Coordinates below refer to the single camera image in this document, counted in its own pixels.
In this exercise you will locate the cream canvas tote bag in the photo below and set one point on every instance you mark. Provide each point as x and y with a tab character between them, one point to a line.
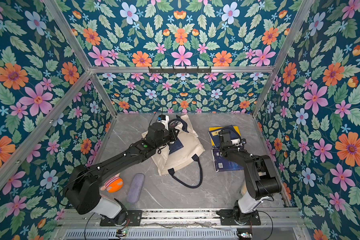
190	153

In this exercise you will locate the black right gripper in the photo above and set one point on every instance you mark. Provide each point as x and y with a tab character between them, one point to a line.
225	141

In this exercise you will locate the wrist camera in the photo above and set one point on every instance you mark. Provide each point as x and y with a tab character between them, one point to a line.
239	141
164	119

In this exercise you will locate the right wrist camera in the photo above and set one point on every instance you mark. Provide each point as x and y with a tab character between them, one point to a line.
239	141

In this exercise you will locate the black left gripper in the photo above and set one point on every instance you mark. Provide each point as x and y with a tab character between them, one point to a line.
173	136

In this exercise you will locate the plush doll toy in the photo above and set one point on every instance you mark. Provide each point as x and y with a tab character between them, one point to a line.
113	185

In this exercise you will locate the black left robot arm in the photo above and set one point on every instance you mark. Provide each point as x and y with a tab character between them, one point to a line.
83	188

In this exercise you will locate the yellow spine book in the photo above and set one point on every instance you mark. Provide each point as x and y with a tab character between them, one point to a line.
214	131

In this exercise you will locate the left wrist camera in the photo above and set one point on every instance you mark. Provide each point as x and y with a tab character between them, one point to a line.
164	119

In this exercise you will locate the navy book yellow label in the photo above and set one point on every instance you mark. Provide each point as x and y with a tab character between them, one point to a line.
175	146
227	135

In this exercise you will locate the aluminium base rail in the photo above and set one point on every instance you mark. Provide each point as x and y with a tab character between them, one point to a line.
184	224

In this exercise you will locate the purple pouch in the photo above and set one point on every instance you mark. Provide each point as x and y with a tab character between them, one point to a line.
135	189

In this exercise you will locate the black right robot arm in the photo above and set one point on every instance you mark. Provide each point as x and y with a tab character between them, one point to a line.
261	178

